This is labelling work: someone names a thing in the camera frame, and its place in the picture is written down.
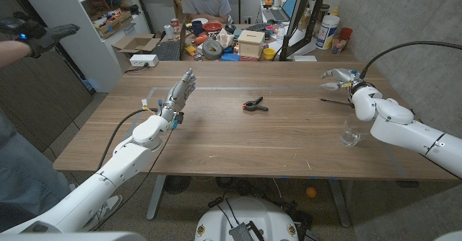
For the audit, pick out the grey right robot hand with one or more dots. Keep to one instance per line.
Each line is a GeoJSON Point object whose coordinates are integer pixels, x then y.
{"type": "Point", "coordinates": [343, 75]}

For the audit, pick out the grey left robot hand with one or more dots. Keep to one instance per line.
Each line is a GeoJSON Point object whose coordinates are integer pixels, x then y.
{"type": "Point", "coordinates": [178, 95]}

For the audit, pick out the standing person's bare forearm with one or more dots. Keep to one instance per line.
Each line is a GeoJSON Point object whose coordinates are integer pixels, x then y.
{"type": "Point", "coordinates": [12, 51]}

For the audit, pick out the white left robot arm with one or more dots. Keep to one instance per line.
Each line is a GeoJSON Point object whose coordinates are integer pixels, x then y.
{"type": "Point", "coordinates": [126, 161]}

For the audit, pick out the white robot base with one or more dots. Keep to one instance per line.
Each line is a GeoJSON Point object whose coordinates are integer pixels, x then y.
{"type": "Point", "coordinates": [252, 212]}

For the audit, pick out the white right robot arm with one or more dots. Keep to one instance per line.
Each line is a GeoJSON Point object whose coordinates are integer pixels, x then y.
{"type": "Point", "coordinates": [397, 125]}

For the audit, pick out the clear cup with colourful items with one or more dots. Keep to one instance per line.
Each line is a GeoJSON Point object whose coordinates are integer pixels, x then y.
{"type": "Point", "coordinates": [338, 45]}

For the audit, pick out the red cup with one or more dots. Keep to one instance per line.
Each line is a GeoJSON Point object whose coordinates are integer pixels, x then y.
{"type": "Point", "coordinates": [345, 32]}

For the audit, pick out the clear glass cup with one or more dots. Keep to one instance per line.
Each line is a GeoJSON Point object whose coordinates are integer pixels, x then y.
{"type": "Point", "coordinates": [350, 134]}

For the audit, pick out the black orange pliers clamp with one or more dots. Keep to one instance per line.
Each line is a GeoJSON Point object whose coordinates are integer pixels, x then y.
{"type": "Point", "coordinates": [252, 106]}

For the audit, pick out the yellow cup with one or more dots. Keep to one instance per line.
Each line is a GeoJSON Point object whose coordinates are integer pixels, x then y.
{"type": "Point", "coordinates": [269, 53]}

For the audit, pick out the white flat pad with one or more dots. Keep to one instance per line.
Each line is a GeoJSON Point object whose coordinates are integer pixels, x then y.
{"type": "Point", "coordinates": [305, 58]}

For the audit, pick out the black flat keyboard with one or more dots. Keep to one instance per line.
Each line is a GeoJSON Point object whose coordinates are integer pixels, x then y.
{"type": "Point", "coordinates": [168, 50]}

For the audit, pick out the white wipes canister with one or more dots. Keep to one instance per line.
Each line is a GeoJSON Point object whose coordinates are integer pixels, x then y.
{"type": "Point", "coordinates": [327, 31]}

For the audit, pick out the white power strip box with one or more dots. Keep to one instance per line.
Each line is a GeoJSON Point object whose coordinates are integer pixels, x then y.
{"type": "Point", "coordinates": [143, 60]}

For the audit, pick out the orange bottle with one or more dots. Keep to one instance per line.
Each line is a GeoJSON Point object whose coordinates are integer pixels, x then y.
{"type": "Point", "coordinates": [200, 39]}

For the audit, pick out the black monitor stand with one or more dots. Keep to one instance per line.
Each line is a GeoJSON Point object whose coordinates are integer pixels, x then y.
{"type": "Point", "coordinates": [313, 21]}

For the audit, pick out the blue flat lid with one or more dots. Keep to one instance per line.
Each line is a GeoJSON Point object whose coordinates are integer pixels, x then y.
{"type": "Point", "coordinates": [230, 57]}

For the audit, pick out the white drink can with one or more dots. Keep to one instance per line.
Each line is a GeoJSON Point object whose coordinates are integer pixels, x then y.
{"type": "Point", "coordinates": [168, 31]}

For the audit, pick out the yellow capped bottle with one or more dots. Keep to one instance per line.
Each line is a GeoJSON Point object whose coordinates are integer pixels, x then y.
{"type": "Point", "coordinates": [335, 12]}

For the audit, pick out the open empty cardboard box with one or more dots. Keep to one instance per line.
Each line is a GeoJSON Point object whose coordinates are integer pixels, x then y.
{"type": "Point", "coordinates": [139, 43]}

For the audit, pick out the dark tall bottle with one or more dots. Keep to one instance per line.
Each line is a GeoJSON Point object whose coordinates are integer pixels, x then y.
{"type": "Point", "coordinates": [323, 13]}

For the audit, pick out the dark blue mug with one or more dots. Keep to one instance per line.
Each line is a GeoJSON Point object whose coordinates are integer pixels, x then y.
{"type": "Point", "coordinates": [197, 28]}

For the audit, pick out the red drink can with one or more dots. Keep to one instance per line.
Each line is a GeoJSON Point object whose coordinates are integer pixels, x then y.
{"type": "Point", "coordinates": [175, 25]}

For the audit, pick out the crumpled white bag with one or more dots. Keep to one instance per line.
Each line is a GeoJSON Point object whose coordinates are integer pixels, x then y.
{"type": "Point", "coordinates": [225, 38]}

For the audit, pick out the clear water bottle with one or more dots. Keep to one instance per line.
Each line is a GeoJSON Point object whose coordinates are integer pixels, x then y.
{"type": "Point", "coordinates": [281, 34]}

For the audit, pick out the black computer monitor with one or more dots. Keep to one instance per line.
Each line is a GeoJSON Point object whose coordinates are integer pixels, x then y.
{"type": "Point", "coordinates": [300, 13]}

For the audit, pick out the red bowl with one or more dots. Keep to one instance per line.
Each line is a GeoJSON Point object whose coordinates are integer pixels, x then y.
{"type": "Point", "coordinates": [213, 27]}

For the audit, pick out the white bowl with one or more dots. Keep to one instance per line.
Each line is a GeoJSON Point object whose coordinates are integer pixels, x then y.
{"type": "Point", "coordinates": [200, 20]}

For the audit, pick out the black computer mouse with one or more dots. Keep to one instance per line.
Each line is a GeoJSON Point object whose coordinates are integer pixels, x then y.
{"type": "Point", "coordinates": [230, 28]}

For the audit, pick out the open laptop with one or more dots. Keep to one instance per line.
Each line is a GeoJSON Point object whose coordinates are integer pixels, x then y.
{"type": "Point", "coordinates": [283, 13]}

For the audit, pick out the light wooden box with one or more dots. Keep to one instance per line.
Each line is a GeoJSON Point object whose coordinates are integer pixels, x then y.
{"type": "Point", "coordinates": [250, 44]}

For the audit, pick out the black round floor fan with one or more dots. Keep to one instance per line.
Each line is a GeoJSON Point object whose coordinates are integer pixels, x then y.
{"type": "Point", "coordinates": [177, 184]}

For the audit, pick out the cardboard box with tools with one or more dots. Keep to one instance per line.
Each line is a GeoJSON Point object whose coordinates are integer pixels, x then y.
{"type": "Point", "coordinates": [115, 24]}

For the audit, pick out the seated person grey shirt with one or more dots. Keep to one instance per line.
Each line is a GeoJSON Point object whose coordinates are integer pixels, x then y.
{"type": "Point", "coordinates": [205, 3]}

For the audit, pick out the black desk keyboard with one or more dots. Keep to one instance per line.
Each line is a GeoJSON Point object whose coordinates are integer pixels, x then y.
{"type": "Point", "coordinates": [258, 27]}

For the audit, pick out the grey table leg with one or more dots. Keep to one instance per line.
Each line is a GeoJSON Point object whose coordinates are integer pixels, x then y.
{"type": "Point", "coordinates": [156, 197]}
{"type": "Point", "coordinates": [339, 203]}

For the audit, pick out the white shelving unit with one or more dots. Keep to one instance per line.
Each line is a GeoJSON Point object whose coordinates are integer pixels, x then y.
{"type": "Point", "coordinates": [72, 53]}

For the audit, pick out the orange ball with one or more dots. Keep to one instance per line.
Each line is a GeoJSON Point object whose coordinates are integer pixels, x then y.
{"type": "Point", "coordinates": [311, 192]}

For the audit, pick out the white sneaker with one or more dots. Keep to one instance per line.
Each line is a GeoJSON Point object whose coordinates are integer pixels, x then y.
{"type": "Point", "coordinates": [104, 212]}
{"type": "Point", "coordinates": [74, 187]}

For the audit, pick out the black white teleoperation glove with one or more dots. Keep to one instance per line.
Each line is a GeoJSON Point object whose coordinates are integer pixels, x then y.
{"type": "Point", "coordinates": [43, 37]}

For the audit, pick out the standing person in jeans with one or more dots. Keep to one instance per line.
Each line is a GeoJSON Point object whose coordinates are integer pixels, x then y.
{"type": "Point", "coordinates": [21, 176]}

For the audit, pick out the grey duct tape roll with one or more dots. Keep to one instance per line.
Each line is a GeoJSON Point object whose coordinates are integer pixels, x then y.
{"type": "Point", "coordinates": [212, 50]}

